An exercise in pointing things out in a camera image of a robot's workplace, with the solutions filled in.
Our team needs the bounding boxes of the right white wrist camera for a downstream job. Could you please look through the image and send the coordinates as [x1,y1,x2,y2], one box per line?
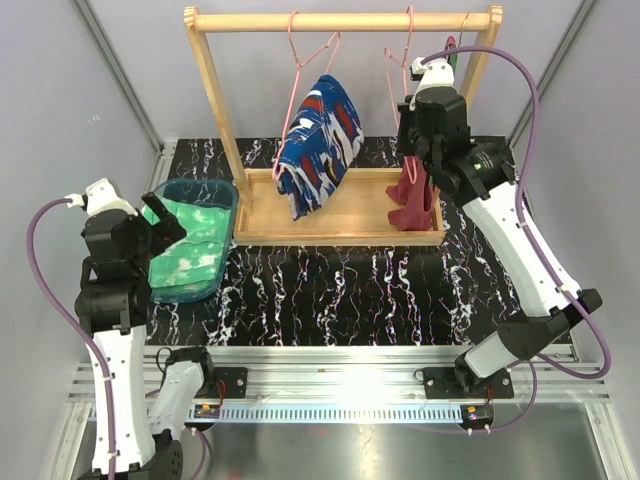
[409,57,455,111]

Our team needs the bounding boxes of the green tie-dye trousers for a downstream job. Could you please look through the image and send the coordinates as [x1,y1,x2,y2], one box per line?
[149,198,232,301]

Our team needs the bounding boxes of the aluminium mounting rail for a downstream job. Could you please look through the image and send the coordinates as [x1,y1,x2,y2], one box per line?
[67,343,611,424]

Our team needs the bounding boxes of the green hanger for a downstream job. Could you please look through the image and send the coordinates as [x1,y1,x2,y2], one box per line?
[446,34,464,69]

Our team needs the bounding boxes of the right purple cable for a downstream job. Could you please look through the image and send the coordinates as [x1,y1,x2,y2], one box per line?
[419,45,612,379]

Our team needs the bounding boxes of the maroon tank top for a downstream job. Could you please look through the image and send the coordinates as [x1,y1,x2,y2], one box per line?
[386,156,434,231]

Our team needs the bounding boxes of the purple cable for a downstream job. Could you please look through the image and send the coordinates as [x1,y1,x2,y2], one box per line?
[419,45,612,379]
[25,197,121,480]

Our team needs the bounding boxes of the pink wire hanger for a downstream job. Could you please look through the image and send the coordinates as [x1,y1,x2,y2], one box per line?
[383,5,418,185]
[272,10,342,181]

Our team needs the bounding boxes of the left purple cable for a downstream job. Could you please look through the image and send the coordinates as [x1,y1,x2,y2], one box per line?
[25,197,121,480]

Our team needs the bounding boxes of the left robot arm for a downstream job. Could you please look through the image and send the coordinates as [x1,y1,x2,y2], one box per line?
[75,179,217,479]

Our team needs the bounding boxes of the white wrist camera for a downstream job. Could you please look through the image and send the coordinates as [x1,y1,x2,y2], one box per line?
[65,178,138,216]
[409,57,455,111]

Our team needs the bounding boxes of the blue transparent plastic bin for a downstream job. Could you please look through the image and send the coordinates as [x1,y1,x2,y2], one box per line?
[151,178,238,303]

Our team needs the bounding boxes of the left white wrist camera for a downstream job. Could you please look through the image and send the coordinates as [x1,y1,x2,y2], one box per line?
[65,178,138,216]

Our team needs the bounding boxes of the blue patterned trousers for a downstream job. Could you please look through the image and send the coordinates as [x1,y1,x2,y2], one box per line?
[275,75,364,221]

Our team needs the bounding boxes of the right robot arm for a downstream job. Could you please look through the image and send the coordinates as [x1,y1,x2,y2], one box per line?
[398,86,603,397]

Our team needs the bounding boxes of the wooden clothes rack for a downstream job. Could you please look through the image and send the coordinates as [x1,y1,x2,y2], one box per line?
[184,5,503,246]

